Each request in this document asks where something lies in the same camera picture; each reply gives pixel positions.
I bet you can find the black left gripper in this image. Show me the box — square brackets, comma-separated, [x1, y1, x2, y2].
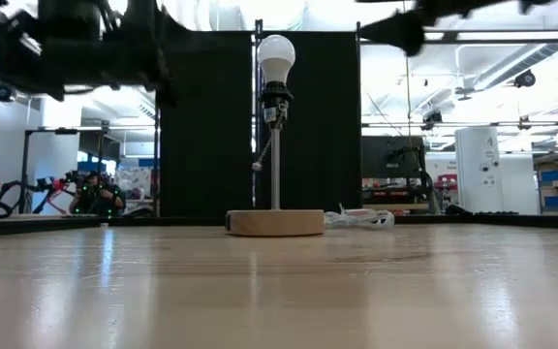
[35, 0, 180, 110]

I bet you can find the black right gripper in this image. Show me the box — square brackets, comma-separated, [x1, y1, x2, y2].
[357, 0, 557, 58]

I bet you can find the white light bulb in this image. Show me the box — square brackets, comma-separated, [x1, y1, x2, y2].
[256, 34, 297, 85]

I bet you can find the clear lamp power cord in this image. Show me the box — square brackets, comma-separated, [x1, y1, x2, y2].
[324, 204, 397, 231]

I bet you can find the table lamp with wooden base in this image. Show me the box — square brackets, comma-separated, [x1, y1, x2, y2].
[225, 80, 326, 238]

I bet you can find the black fabric divider panel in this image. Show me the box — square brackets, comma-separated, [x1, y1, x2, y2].
[258, 19, 362, 217]
[156, 21, 257, 217]

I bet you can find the black computer monitor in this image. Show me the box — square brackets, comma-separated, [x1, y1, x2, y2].
[361, 136, 426, 181]

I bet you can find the white appliance with knobs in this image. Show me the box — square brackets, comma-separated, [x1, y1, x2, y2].
[454, 126, 504, 215]

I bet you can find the thin hanging cable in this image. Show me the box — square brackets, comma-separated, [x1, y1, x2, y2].
[402, 52, 414, 139]

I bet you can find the black metal rack frame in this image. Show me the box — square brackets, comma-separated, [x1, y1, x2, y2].
[22, 126, 111, 215]

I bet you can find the black aluminium table frame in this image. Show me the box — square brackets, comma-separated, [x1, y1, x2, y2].
[0, 214, 558, 239]

